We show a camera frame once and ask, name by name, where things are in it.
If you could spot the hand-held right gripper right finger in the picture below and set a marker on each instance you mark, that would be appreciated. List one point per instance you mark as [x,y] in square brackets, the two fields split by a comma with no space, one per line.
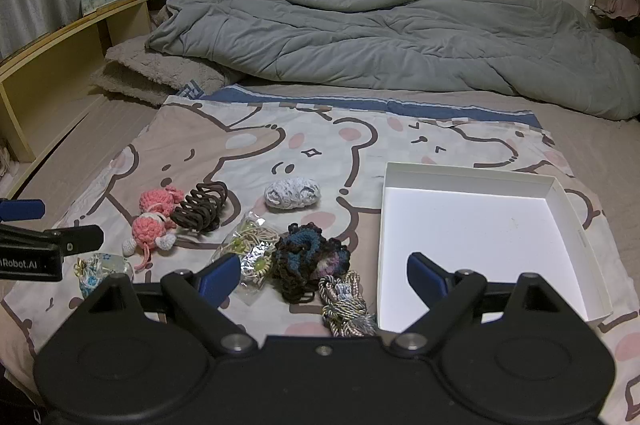
[425,276]

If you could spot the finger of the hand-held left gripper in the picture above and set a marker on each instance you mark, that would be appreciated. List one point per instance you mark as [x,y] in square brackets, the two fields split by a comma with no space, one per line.
[75,239]
[22,210]

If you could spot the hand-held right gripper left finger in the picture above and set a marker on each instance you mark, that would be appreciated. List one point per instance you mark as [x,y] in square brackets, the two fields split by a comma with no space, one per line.
[220,276]

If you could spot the blue floral sachet gold bow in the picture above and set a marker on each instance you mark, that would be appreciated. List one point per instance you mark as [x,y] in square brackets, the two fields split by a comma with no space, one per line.
[105,267]

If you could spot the white cardboard box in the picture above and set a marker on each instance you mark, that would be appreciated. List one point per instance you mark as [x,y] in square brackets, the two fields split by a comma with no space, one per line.
[475,245]

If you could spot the dark hair claw clip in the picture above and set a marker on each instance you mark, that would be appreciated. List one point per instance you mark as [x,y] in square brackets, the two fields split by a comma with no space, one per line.
[200,205]

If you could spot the pink crochet doll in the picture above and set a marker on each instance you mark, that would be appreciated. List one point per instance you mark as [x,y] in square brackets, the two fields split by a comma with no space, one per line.
[150,230]

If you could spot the dark multicolour crochet scrunchie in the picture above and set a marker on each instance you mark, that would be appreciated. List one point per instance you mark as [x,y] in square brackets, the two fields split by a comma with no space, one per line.
[305,255]

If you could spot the white grey crochet scrunchie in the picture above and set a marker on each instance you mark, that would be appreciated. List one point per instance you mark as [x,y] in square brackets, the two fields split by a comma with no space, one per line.
[292,194]

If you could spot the wooden bedside shelf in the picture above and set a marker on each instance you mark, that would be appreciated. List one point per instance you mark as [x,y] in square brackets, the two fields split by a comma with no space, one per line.
[50,70]

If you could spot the bear printed blanket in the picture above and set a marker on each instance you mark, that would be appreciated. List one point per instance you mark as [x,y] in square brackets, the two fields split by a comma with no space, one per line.
[300,145]

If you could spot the beige fluffy pillow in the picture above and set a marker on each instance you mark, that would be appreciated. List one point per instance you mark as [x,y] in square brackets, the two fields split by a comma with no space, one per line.
[150,70]

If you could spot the bed with beige sheet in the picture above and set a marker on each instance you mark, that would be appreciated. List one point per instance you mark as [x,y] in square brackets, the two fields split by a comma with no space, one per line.
[600,145]

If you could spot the grey duvet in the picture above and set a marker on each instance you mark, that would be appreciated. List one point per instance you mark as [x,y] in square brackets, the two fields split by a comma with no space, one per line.
[375,40]

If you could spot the crumpled pink clothing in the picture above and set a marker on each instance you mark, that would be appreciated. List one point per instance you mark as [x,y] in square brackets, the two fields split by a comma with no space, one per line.
[622,2]

